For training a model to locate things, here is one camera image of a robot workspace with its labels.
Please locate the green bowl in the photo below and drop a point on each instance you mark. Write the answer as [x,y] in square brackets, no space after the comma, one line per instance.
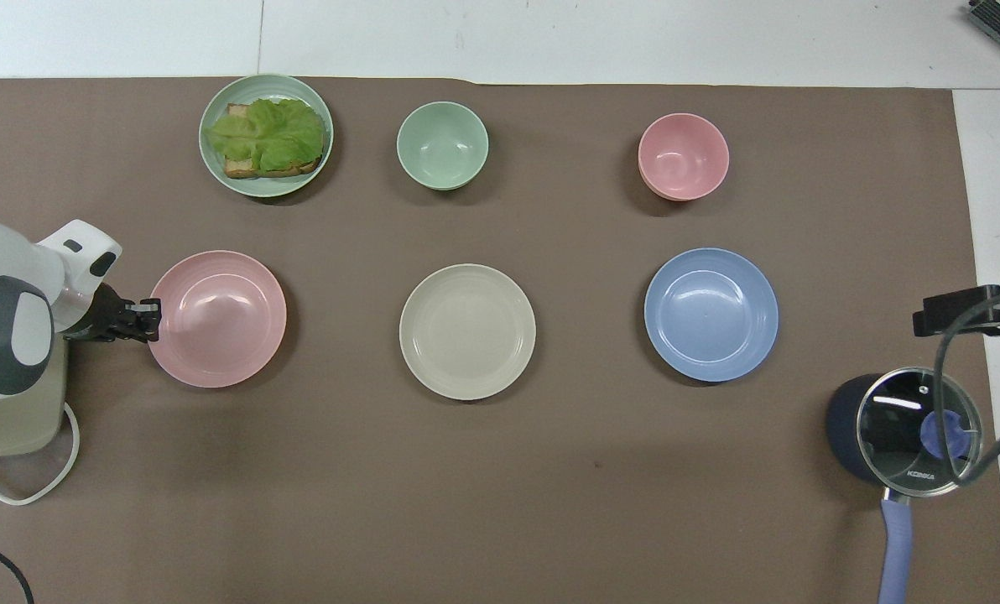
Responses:
[442,145]

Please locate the pink bowl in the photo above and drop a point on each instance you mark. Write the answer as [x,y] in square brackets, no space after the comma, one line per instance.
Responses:
[683,156]

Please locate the blue plate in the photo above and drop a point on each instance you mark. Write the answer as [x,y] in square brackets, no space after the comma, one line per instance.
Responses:
[710,315]

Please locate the pink plate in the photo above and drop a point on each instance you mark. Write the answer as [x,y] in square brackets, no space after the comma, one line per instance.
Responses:
[219,319]

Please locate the beige plate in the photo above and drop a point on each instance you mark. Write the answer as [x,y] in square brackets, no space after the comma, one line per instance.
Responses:
[467,331]

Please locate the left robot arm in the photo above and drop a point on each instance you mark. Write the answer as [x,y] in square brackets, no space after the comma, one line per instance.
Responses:
[9,277]

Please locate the beige appliance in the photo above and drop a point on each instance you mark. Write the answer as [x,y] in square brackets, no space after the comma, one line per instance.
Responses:
[13,424]

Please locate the glass pot lid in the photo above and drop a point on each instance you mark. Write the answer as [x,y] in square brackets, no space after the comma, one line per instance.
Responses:
[894,428]

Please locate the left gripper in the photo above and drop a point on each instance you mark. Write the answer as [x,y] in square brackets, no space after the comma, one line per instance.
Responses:
[106,319]

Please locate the toast slice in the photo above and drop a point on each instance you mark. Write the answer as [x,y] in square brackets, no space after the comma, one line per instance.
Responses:
[244,168]

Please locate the green lettuce leaf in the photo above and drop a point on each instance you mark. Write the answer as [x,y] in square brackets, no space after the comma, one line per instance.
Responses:
[269,134]

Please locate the green plate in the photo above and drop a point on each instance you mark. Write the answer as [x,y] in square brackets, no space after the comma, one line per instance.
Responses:
[215,164]

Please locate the dark blue pot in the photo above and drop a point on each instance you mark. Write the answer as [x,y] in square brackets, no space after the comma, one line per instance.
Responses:
[842,428]

